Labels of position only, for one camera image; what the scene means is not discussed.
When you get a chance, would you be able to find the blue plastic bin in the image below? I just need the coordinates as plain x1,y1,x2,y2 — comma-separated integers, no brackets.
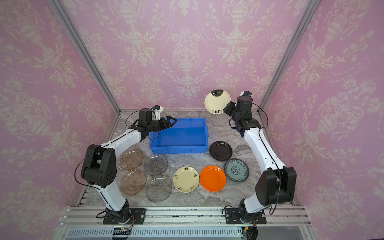
149,118,209,155

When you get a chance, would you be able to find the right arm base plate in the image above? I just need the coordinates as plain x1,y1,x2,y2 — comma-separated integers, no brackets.
222,206,267,225

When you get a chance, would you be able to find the aluminium front rail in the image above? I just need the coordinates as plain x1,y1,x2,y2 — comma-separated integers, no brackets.
53,205,317,240

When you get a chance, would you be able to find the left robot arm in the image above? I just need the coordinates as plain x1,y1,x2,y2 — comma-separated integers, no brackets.
80,105,178,224

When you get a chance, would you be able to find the brown glass plate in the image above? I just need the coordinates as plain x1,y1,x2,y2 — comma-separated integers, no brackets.
120,148,144,171
119,169,148,196

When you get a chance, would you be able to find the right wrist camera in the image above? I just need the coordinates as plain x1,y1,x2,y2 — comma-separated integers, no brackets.
241,91,252,97

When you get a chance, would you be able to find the cream plate with black patch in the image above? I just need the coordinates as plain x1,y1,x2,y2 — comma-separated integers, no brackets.
204,90,231,115

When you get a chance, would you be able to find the orange round plate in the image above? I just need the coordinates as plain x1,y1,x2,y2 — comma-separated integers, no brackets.
200,166,227,192

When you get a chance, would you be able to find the black round plate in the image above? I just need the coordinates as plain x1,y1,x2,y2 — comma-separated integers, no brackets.
209,141,233,162

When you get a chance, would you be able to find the grey glass plate upper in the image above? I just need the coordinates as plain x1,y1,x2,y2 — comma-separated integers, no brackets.
145,155,169,176

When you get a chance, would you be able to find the grey glass plate lower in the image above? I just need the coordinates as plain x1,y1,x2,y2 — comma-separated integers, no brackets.
146,173,173,202

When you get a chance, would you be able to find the grey glass plate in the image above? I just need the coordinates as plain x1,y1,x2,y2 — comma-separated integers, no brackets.
145,155,169,176
146,173,173,202

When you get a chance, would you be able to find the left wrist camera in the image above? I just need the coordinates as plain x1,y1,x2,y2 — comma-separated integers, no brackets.
152,105,163,120

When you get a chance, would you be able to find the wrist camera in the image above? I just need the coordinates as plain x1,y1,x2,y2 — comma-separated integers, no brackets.
152,105,163,120
241,91,252,97

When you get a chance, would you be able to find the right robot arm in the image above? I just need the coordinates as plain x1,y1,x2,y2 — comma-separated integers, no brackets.
224,91,297,223

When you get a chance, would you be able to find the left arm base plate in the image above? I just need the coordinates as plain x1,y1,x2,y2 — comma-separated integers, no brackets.
103,208,147,225

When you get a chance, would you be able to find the blue floral patterned plate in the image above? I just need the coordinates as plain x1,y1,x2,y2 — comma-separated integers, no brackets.
224,159,250,183

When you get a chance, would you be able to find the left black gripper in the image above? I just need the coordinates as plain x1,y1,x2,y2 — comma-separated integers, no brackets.
147,115,178,132

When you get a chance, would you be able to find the cream plate with flowers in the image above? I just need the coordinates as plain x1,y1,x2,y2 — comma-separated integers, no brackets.
173,167,200,193

